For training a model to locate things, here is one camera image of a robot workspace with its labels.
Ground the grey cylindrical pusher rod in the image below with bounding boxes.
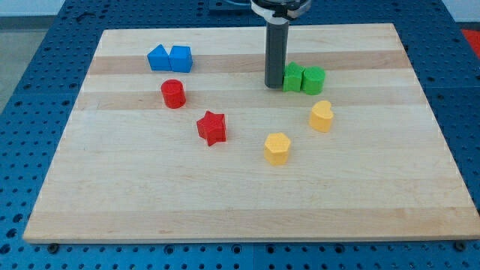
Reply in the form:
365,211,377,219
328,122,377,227
265,21,290,89

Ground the white round tool mount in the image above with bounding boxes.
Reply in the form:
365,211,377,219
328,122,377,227
250,0,312,20

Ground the yellow heart block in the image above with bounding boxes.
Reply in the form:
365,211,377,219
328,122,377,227
308,100,334,133

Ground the yellow hexagon block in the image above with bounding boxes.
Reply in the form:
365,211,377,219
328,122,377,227
264,133,291,166

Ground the green star block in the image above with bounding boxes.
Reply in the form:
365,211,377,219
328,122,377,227
283,61,305,92

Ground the green cylinder block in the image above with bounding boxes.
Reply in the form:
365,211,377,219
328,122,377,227
301,66,326,95

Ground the blue cube block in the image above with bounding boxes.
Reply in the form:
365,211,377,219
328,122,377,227
169,46,193,73

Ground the red star block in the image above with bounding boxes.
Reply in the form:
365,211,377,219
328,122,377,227
196,110,227,146

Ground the red cylinder block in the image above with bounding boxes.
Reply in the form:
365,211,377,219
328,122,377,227
160,79,186,109

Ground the blue triangle block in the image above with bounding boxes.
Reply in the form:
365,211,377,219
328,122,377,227
147,44,172,71

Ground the wooden board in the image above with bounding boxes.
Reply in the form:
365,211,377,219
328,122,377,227
23,23,479,244

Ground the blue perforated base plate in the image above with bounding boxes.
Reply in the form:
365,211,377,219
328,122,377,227
1,1,479,269

